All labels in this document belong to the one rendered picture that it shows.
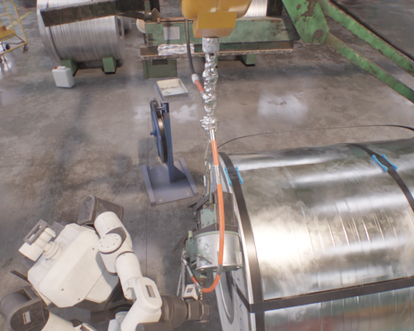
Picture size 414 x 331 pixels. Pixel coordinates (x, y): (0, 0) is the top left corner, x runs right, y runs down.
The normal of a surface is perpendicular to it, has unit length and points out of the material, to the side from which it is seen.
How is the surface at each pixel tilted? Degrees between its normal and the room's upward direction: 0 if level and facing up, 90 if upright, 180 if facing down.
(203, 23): 113
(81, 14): 90
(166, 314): 34
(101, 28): 79
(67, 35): 86
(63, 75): 90
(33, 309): 67
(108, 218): 10
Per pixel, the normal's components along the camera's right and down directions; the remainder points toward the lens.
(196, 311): 0.73, -0.34
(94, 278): 0.72, 0.05
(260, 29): 0.15, 0.62
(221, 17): 0.13, 0.88
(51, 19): 0.38, 0.58
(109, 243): -0.11, -0.85
